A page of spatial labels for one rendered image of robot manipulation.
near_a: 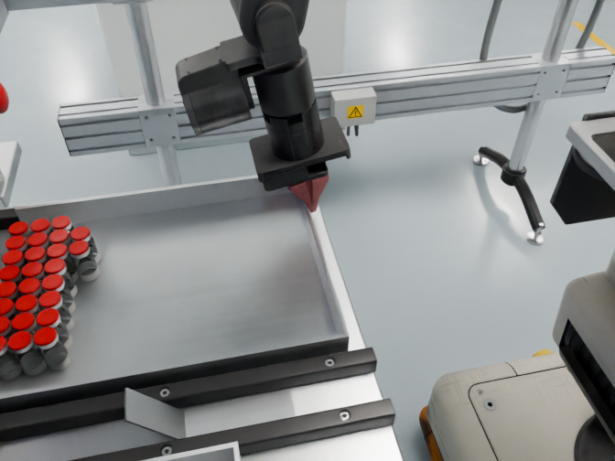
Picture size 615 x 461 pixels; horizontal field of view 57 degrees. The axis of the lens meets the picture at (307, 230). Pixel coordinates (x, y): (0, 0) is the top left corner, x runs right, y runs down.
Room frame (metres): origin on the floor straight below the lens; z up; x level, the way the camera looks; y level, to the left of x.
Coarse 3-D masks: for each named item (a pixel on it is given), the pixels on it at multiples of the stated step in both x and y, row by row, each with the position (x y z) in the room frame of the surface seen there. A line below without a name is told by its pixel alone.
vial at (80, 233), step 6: (78, 228) 0.45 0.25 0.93; (84, 228) 0.45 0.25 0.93; (72, 234) 0.44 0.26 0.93; (78, 234) 0.45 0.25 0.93; (84, 234) 0.44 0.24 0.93; (90, 234) 0.45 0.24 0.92; (72, 240) 0.44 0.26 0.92; (78, 240) 0.44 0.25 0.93; (84, 240) 0.44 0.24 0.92; (90, 240) 0.45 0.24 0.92; (90, 246) 0.44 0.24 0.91; (96, 252) 0.45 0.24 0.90; (96, 258) 0.44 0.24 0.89
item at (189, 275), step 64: (192, 192) 0.54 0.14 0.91; (256, 192) 0.56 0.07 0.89; (128, 256) 0.45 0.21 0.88; (192, 256) 0.45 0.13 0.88; (256, 256) 0.45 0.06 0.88; (320, 256) 0.42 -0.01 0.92; (128, 320) 0.36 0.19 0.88; (192, 320) 0.36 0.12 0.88; (256, 320) 0.36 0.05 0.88; (320, 320) 0.36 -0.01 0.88; (0, 384) 0.29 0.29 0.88; (64, 384) 0.27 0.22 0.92; (128, 384) 0.28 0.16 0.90
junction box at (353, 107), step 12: (336, 96) 1.36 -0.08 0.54; (348, 96) 1.36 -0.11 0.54; (360, 96) 1.36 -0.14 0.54; (372, 96) 1.37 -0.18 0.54; (336, 108) 1.34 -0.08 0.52; (348, 108) 1.35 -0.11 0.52; (360, 108) 1.36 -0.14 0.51; (372, 108) 1.36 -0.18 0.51; (348, 120) 1.35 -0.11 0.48; (360, 120) 1.36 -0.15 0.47; (372, 120) 1.37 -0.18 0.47
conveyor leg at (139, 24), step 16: (144, 0) 1.29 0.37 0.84; (128, 16) 1.31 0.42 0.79; (144, 16) 1.32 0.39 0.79; (144, 32) 1.31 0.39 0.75; (144, 48) 1.31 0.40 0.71; (144, 64) 1.31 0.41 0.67; (144, 80) 1.31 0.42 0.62; (160, 80) 1.33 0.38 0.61; (160, 96) 1.32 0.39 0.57; (160, 160) 1.31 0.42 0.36; (176, 160) 1.33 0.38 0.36; (176, 176) 1.32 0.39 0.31
